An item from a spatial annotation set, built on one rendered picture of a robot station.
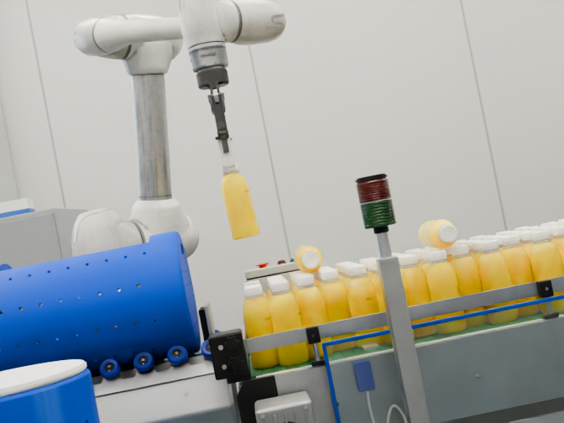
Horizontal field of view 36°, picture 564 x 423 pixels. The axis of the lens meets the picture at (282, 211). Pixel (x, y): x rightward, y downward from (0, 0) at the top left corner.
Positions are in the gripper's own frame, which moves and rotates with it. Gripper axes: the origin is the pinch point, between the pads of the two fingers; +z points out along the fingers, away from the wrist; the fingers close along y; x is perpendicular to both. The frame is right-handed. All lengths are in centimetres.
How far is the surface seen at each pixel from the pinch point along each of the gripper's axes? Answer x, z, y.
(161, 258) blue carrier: -18.2, 21.3, 14.6
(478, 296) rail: 47, 41, 24
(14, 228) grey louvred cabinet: -88, 1, -144
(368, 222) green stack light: 24, 21, 41
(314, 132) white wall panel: 48, -27, -257
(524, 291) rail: 57, 42, 24
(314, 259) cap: 15.4, 28.1, 4.9
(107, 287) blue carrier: -30.7, 25.1, 16.7
